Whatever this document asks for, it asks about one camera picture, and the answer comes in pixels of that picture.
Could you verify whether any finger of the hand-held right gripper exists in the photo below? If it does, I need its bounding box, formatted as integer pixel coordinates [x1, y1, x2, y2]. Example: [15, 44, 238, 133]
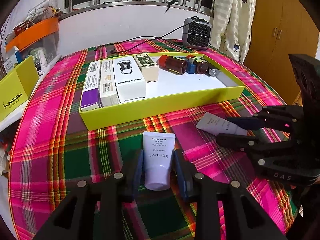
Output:
[226, 106, 304, 132]
[215, 133, 300, 167]

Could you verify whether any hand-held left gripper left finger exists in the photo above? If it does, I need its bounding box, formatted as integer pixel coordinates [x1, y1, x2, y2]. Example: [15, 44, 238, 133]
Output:
[32, 150, 144, 240]

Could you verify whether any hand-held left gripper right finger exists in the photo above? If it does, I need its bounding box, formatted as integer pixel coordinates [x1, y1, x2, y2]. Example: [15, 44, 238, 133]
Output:
[174, 149, 288, 240]

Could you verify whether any lavender cosmetic tube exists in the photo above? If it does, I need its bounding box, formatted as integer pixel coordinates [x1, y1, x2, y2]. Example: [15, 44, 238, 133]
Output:
[142, 131, 176, 191]
[196, 112, 248, 137]

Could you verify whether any yellow-green tray box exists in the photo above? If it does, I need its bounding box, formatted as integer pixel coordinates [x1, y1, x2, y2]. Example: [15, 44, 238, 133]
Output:
[79, 52, 246, 131]

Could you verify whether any brown bottle green label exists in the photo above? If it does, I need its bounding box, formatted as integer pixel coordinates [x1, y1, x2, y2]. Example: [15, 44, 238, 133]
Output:
[159, 54, 188, 75]
[194, 54, 210, 75]

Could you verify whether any small blue plastic item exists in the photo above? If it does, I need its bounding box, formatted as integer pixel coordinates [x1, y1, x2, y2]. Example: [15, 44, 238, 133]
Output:
[186, 57, 198, 74]

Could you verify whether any white flashlight box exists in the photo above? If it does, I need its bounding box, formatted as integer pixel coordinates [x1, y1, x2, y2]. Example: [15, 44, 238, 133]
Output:
[112, 57, 147, 103]

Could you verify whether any cream white carton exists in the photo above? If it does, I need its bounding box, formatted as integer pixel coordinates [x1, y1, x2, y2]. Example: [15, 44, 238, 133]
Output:
[99, 59, 120, 107]

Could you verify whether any green white carton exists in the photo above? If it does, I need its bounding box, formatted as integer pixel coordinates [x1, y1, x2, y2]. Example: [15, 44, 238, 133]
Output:
[133, 53, 160, 83]

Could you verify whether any pink green plaid tablecloth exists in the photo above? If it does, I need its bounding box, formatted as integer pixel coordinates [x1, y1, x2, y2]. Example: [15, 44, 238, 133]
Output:
[7, 39, 300, 240]

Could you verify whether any wooden wardrobe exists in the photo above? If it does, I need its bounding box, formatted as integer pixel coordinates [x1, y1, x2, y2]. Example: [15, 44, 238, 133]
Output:
[243, 0, 320, 107]

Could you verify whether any white purple medicine box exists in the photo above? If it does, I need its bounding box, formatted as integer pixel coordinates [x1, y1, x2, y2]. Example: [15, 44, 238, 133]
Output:
[81, 62, 101, 112]

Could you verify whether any small grey heater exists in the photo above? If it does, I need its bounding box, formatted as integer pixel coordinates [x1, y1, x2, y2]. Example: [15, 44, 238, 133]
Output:
[182, 16, 213, 50]

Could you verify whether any dotted cream curtain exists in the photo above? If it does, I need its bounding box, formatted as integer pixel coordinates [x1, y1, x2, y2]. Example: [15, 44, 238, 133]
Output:
[212, 0, 258, 63]

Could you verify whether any black clip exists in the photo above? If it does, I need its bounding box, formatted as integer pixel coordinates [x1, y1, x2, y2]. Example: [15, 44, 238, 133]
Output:
[164, 0, 178, 14]

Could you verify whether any yellow-green box lid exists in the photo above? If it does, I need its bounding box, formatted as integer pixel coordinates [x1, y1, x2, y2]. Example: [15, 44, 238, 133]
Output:
[0, 55, 40, 123]

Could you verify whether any white blue carton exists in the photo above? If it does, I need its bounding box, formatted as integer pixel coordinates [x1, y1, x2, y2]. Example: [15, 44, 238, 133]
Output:
[5, 45, 22, 67]

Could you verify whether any clear bin orange lid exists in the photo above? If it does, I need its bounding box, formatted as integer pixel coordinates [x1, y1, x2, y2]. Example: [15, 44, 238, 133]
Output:
[5, 17, 60, 64]

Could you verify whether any pile of assorted packets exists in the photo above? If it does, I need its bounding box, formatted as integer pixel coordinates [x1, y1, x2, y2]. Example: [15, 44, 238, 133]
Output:
[12, 0, 60, 30]

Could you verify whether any black power cable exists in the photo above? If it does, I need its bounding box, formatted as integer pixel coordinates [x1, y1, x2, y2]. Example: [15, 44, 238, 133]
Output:
[94, 26, 186, 55]

